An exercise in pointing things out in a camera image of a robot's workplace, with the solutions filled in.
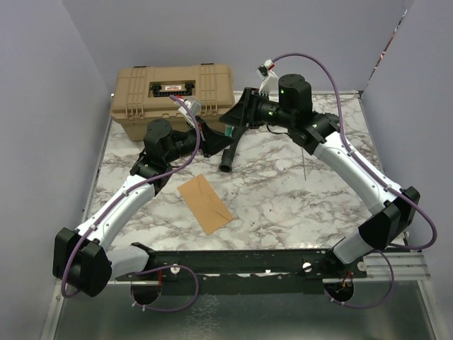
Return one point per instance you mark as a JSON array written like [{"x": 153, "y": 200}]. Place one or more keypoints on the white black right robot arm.
[{"x": 390, "y": 205}]

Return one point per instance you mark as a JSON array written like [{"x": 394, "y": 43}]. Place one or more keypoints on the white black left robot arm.
[{"x": 82, "y": 259}]

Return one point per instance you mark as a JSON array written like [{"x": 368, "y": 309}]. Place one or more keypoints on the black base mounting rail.
[{"x": 245, "y": 272}]

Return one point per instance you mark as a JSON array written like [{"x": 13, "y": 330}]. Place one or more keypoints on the yellow handled long screwdriver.
[{"x": 303, "y": 164}]

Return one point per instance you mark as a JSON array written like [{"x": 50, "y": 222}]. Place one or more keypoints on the green white glue stick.
[{"x": 229, "y": 130}]

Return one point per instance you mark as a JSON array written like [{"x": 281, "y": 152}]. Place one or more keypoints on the brown paper envelope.
[{"x": 208, "y": 209}]

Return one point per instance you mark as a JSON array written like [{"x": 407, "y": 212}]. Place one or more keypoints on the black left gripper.
[{"x": 212, "y": 141}]

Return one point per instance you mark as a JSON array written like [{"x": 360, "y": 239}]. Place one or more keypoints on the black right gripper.
[{"x": 244, "y": 112}]

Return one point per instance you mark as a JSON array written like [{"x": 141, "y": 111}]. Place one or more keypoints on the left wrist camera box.
[{"x": 193, "y": 108}]

